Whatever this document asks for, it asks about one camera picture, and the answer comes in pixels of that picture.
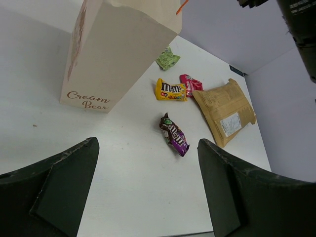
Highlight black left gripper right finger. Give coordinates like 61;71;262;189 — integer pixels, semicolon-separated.
197;139;316;237

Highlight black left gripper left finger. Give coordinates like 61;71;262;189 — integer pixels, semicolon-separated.
0;137;99;237

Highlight brown purple M&M's packet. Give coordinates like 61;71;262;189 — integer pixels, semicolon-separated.
159;113;190;157

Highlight large brown kraft snack bag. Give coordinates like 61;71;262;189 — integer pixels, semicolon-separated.
193;79;256;148

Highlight pink red snack packet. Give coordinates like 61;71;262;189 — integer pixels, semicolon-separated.
179;74;203;97

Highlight blue right corner label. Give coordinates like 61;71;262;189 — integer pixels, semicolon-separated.
229;65;247;77

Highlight yellow M&M's packet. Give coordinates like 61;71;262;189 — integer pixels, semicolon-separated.
155;78;187;101

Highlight green crumpled snack packet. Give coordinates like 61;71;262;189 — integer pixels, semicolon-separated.
156;46;181;71

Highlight cream paper bag orange handles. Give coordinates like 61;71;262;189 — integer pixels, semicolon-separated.
60;0;182;113

